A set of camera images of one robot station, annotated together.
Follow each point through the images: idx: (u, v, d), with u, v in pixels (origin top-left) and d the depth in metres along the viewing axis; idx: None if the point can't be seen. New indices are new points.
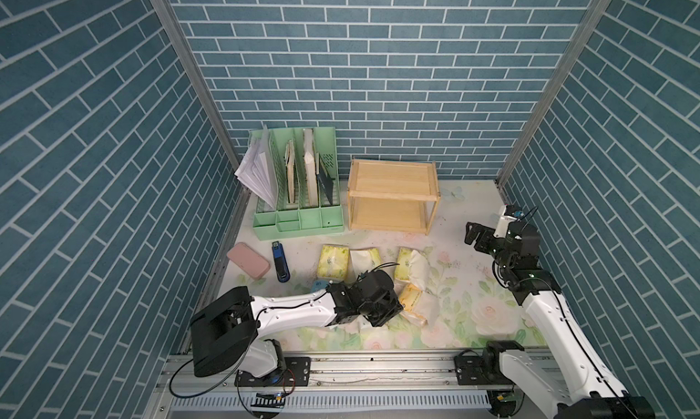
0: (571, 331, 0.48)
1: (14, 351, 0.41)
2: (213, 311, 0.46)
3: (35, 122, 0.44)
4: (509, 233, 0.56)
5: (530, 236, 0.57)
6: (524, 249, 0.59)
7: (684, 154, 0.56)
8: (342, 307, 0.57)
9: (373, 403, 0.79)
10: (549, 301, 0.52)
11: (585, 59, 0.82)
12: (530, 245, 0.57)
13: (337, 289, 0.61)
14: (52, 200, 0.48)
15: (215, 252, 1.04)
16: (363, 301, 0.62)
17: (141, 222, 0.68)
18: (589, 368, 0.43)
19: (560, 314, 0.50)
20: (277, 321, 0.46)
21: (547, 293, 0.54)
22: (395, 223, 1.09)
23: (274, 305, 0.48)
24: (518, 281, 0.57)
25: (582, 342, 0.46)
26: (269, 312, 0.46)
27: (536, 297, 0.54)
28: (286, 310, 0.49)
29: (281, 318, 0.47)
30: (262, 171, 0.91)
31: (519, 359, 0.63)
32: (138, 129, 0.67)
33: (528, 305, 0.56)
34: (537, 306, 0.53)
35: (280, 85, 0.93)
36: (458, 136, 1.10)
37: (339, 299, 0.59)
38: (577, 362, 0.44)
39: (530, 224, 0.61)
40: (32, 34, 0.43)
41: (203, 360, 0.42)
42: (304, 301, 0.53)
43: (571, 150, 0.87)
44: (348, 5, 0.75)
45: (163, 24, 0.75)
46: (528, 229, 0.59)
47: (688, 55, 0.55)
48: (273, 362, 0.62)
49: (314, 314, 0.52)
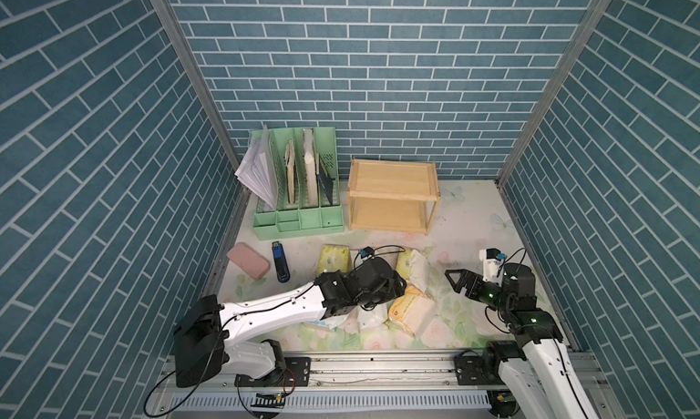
0: (571, 388, 0.48)
1: (14, 351, 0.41)
2: (189, 321, 0.45)
3: (35, 122, 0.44)
4: (505, 274, 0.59)
5: (525, 276, 0.59)
6: (521, 291, 0.60)
7: (684, 154, 0.56)
8: (334, 300, 0.53)
9: (373, 403, 0.79)
10: (550, 352, 0.52)
11: (585, 59, 0.82)
12: (526, 286, 0.58)
13: (329, 280, 0.56)
14: (52, 200, 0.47)
15: (215, 253, 1.04)
16: (359, 291, 0.57)
17: (141, 222, 0.68)
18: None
19: (561, 366, 0.50)
20: (252, 328, 0.44)
21: (548, 342, 0.53)
22: (395, 223, 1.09)
23: (247, 311, 0.45)
24: (519, 324, 0.57)
25: (583, 399, 0.46)
26: (240, 319, 0.44)
27: (536, 346, 0.53)
28: (259, 312, 0.45)
29: (254, 323, 0.44)
30: (261, 172, 0.91)
31: (519, 376, 0.62)
32: (138, 129, 0.67)
33: (529, 352, 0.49)
34: (537, 355, 0.53)
35: (280, 85, 0.93)
36: (458, 136, 1.10)
37: (330, 290, 0.54)
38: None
39: (522, 266, 0.63)
40: (32, 34, 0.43)
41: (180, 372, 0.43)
42: (286, 300, 0.49)
43: (571, 150, 0.87)
44: (348, 5, 0.75)
45: (163, 25, 0.75)
46: (521, 270, 0.61)
47: (688, 55, 0.55)
48: (272, 362, 0.62)
49: (296, 313, 0.48)
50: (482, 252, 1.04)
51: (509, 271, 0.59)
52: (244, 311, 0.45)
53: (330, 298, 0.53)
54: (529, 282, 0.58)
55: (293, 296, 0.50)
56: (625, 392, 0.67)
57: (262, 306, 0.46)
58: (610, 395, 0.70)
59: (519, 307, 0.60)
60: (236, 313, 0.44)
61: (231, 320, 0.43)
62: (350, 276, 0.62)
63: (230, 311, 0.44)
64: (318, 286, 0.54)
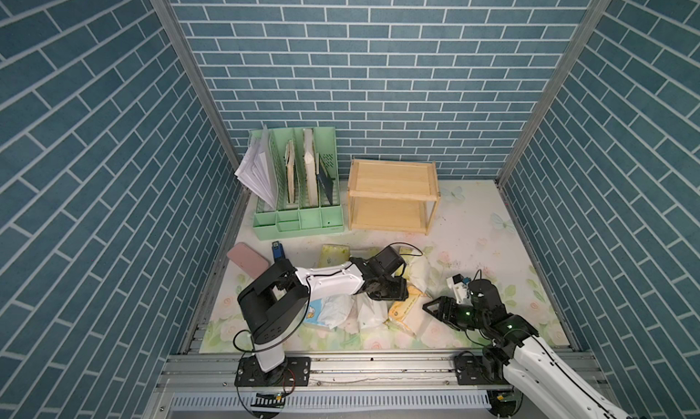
0: (566, 375, 0.52)
1: (14, 350, 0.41)
2: (263, 284, 0.49)
3: (35, 122, 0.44)
4: (472, 294, 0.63)
5: (488, 291, 0.65)
6: (491, 302, 0.65)
7: (684, 154, 0.56)
8: (367, 274, 0.63)
9: (373, 403, 0.79)
10: (535, 349, 0.57)
11: (585, 59, 0.82)
12: (493, 299, 0.64)
13: (358, 260, 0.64)
14: (52, 200, 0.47)
15: (215, 253, 1.04)
16: (383, 271, 0.69)
17: (141, 222, 0.68)
18: (595, 408, 0.47)
19: (549, 359, 0.55)
20: (316, 288, 0.50)
21: (530, 340, 0.59)
22: (395, 223, 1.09)
23: (316, 273, 0.53)
24: (501, 336, 0.61)
25: (580, 381, 0.51)
26: (312, 279, 0.51)
27: (522, 349, 0.58)
28: (324, 277, 0.53)
29: (323, 284, 0.52)
30: (262, 171, 0.91)
31: (524, 374, 0.62)
32: (138, 129, 0.67)
33: (519, 359, 0.59)
34: (527, 356, 0.57)
35: (280, 85, 0.93)
36: (458, 136, 1.10)
37: (363, 268, 0.64)
38: (582, 403, 0.48)
39: (484, 281, 0.70)
40: (32, 34, 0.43)
41: (261, 326, 0.46)
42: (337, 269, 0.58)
43: (571, 150, 0.87)
44: (348, 5, 0.75)
45: (163, 24, 0.75)
46: (483, 285, 0.68)
47: (688, 55, 0.55)
48: (282, 355, 0.63)
49: (347, 283, 0.57)
50: (482, 252, 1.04)
51: (474, 290, 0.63)
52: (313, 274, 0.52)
53: (364, 271, 0.63)
54: (493, 294, 0.64)
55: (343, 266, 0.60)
56: (625, 391, 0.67)
57: (324, 270, 0.55)
58: (610, 395, 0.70)
59: (497, 318, 0.65)
60: (309, 273, 0.52)
61: (305, 277, 0.50)
62: (373, 258, 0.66)
63: (304, 271, 0.51)
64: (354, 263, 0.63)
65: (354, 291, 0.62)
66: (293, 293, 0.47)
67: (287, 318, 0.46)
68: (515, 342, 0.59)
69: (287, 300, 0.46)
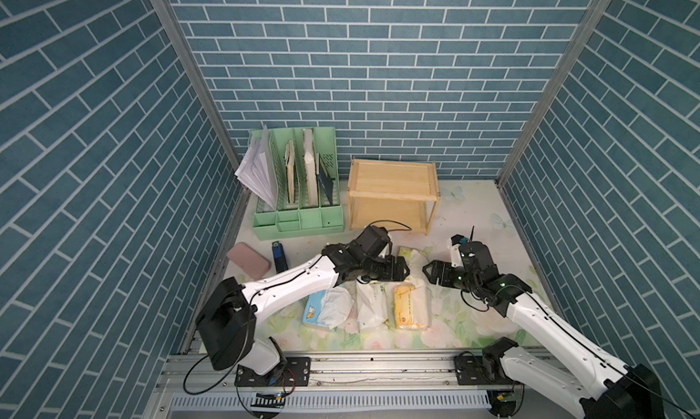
0: (560, 327, 0.50)
1: (14, 350, 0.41)
2: (211, 309, 0.46)
3: (35, 122, 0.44)
4: (463, 255, 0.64)
5: (479, 250, 0.63)
6: (482, 262, 0.63)
7: (684, 154, 0.56)
8: (343, 264, 0.56)
9: (373, 403, 0.79)
10: (529, 305, 0.54)
11: (585, 59, 0.82)
12: (484, 259, 0.62)
13: (334, 250, 0.59)
14: (52, 200, 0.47)
15: (215, 253, 1.04)
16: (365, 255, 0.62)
17: (141, 222, 0.68)
18: (591, 358, 0.45)
19: (542, 313, 0.53)
20: (274, 301, 0.45)
21: (524, 297, 0.56)
22: (395, 223, 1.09)
23: (268, 285, 0.47)
24: (495, 295, 0.59)
25: (571, 330, 0.50)
26: (263, 292, 0.46)
27: (516, 306, 0.55)
28: (281, 286, 0.48)
29: (278, 296, 0.46)
30: (262, 171, 0.91)
31: (520, 360, 0.63)
32: (138, 129, 0.67)
33: (513, 315, 0.56)
34: (520, 313, 0.54)
35: (280, 85, 0.93)
36: (458, 136, 1.10)
37: (338, 259, 0.57)
38: (580, 354, 0.46)
39: (475, 243, 0.67)
40: (32, 34, 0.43)
41: (217, 356, 0.43)
42: (301, 270, 0.52)
43: (571, 150, 0.87)
44: (348, 5, 0.75)
45: (163, 24, 0.75)
46: (474, 246, 0.66)
47: (688, 55, 0.55)
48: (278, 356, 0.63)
49: (313, 281, 0.51)
50: None
51: (465, 250, 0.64)
52: (265, 288, 0.46)
53: (338, 263, 0.56)
54: (485, 254, 0.62)
55: (307, 267, 0.53)
56: None
57: (281, 280, 0.49)
58: None
59: (488, 277, 0.62)
60: (260, 289, 0.46)
61: (254, 292, 0.45)
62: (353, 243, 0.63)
63: (253, 287, 0.46)
64: (326, 256, 0.57)
65: (329, 285, 0.55)
66: (239, 315, 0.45)
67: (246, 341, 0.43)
68: (509, 299, 0.56)
69: (234, 324, 0.42)
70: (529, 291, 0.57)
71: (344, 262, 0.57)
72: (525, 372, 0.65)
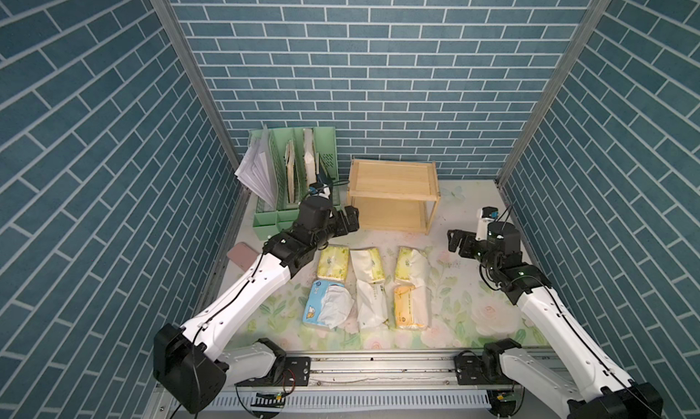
0: (570, 326, 0.48)
1: (14, 350, 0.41)
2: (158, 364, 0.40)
3: (35, 121, 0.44)
4: (491, 234, 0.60)
5: (509, 234, 0.58)
6: (508, 247, 0.59)
7: (684, 154, 0.56)
8: (291, 254, 0.52)
9: (373, 403, 0.79)
10: (544, 299, 0.52)
11: (585, 59, 0.82)
12: (511, 243, 0.58)
13: (276, 240, 0.54)
14: (51, 200, 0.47)
15: (215, 252, 1.04)
16: (310, 233, 0.57)
17: (141, 222, 0.68)
18: (594, 363, 0.43)
19: (555, 310, 0.50)
20: (223, 327, 0.42)
21: (540, 291, 0.54)
22: (395, 223, 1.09)
23: (210, 313, 0.43)
24: (509, 281, 0.57)
25: (581, 332, 0.47)
26: (208, 323, 0.42)
27: (530, 297, 0.53)
28: (225, 309, 0.43)
29: (226, 321, 0.42)
30: (262, 171, 0.91)
31: (518, 358, 0.63)
32: (138, 129, 0.67)
33: (523, 305, 0.55)
34: (532, 304, 0.53)
35: (280, 85, 0.93)
36: (458, 136, 1.10)
37: (282, 248, 0.53)
38: (582, 357, 0.44)
39: (508, 225, 0.62)
40: (32, 34, 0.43)
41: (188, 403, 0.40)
42: (244, 281, 0.47)
43: (571, 150, 0.87)
44: (348, 5, 0.75)
45: (163, 24, 0.75)
46: (507, 229, 0.60)
47: (688, 55, 0.55)
48: (272, 355, 0.63)
49: (262, 289, 0.47)
50: None
51: (495, 231, 0.61)
52: (210, 318, 0.42)
53: (284, 254, 0.52)
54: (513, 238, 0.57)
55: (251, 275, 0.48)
56: None
57: (222, 301, 0.44)
58: None
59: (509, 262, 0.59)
60: (202, 321, 0.42)
61: (197, 329, 0.41)
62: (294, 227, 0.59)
63: (194, 323, 0.42)
64: (269, 252, 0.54)
65: (283, 281, 0.50)
66: (187, 362, 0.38)
67: (206, 386, 0.40)
68: (524, 287, 0.54)
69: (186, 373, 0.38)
70: (548, 283, 0.55)
71: (290, 250, 0.52)
72: (520, 372, 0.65)
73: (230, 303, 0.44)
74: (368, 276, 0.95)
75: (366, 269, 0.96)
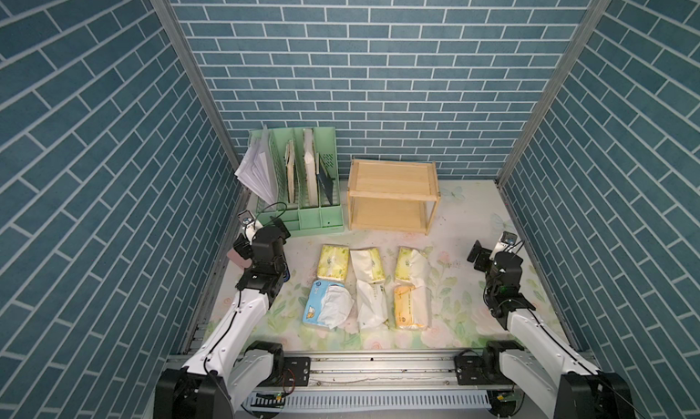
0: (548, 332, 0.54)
1: (13, 350, 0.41)
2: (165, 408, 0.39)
3: (35, 121, 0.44)
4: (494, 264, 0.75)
5: (511, 267, 0.64)
6: (508, 279, 0.66)
7: (684, 154, 0.56)
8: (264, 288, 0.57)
9: (373, 403, 0.79)
10: (524, 314, 0.60)
11: (585, 59, 0.82)
12: (512, 276, 0.64)
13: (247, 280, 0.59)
14: (52, 199, 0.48)
15: (215, 253, 1.04)
16: (272, 262, 0.61)
17: (141, 222, 0.68)
18: (565, 355, 0.49)
19: (536, 321, 0.58)
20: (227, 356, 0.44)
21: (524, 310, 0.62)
22: (395, 224, 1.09)
23: (211, 347, 0.45)
24: (499, 307, 0.65)
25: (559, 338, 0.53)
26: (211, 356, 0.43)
27: (513, 314, 0.61)
28: (224, 338, 0.46)
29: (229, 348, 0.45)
30: (261, 171, 0.91)
31: (519, 360, 0.63)
32: (138, 129, 0.67)
33: (510, 322, 0.62)
34: (517, 320, 0.60)
35: (280, 85, 0.93)
36: (458, 136, 1.10)
37: (255, 283, 0.58)
38: (554, 352, 0.50)
39: (516, 257, 0.67)
40: (32, 34, 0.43)
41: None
42: (231, 311, 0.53)
43: (571, 150, 0.87)
44: (348, 5, 0.75)
45: (163, 24, 0.75)
46: (510, 263, 0.65)
47: (688, 55, 0.55)
48: (269, 358, 0.63)
49: (251, 316, 0.51)
50: None
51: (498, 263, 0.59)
52: (210, 350, 0.44)
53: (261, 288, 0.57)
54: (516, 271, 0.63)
55: (236, 306, 0.53)
56: None
57: (219, 332, 0.47)
58: None
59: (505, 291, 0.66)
60: (205, 354, 0.44)
61: (200, 362, 0.42)
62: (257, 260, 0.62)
63: (197, 358, 0.43)
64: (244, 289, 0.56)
65: (264, 305, 0.55)
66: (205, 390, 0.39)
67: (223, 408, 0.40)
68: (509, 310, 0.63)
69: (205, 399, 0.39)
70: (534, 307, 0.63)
71: (264, 281, 0.59)
72: (519, 370, 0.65)
73: (225, 332, 0.47)
74: (368, 276, 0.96)
75: (367, 269, 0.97)
